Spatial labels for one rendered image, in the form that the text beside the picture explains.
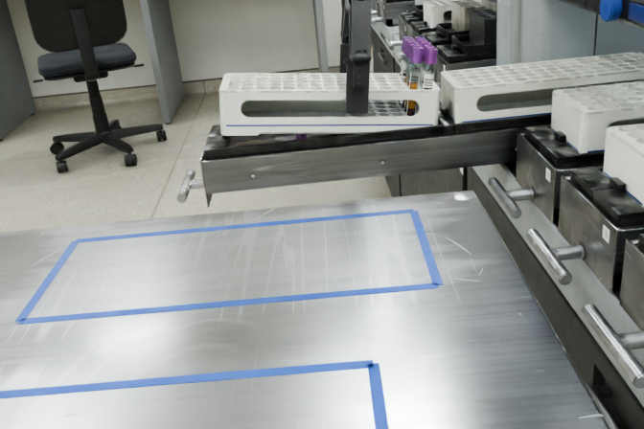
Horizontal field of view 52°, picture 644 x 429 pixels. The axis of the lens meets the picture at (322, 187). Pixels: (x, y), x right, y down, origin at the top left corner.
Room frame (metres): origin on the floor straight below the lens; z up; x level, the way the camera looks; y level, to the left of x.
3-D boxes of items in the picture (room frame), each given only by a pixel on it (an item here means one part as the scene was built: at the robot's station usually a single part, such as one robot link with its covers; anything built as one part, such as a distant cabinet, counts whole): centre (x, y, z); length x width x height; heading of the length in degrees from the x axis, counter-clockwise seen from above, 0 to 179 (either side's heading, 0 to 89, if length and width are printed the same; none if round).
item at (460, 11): (1.46, -0.34, 0.85); 0.12 x 0.02 x 0.06; 1
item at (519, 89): (0.91, -0.34, 0.83); 0.30 x 0.10 x 0.06; 91
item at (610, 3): (0.71, -0.32, 0.98); 0.03 x 0.01 x 0.03; 1
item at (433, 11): (1.62, -0.44, 0.83); 0.30 x 0.10 x 0.06; 91
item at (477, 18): (1.31, -0.35, 0.85); 0.12 x 0.02 x 0.06; 1
